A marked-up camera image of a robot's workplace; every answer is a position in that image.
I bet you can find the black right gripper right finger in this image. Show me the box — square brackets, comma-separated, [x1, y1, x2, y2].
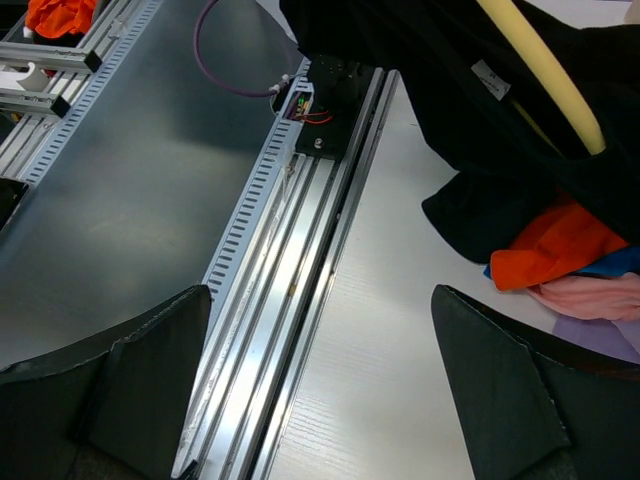
[431, 285, 639, 479]

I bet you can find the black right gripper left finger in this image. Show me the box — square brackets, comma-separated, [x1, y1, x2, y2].
[1, 285, 211, 479]

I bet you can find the black t shirt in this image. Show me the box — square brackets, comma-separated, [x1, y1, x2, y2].
[280, 1, 639, 263]

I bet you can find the yellow hanger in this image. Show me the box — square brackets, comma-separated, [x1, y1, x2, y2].
[477, 0, 606, 155]

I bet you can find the purple t shirt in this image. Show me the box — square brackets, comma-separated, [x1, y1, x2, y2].
[552, 316, 640, 364]

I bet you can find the pink t shirt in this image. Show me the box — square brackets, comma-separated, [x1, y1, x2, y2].
[527, 273, 639, 322]

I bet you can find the orange t shirt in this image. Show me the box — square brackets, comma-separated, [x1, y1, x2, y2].
[488, 201, 630, 291]

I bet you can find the blue t shirt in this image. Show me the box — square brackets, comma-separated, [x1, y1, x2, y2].
[483, 246, 639, 290]

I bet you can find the aluminium frame rail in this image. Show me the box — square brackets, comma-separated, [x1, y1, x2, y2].
[173, 69, 397, 479]

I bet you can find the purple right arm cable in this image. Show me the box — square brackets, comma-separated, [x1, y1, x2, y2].
[193, 0, 281, 99]

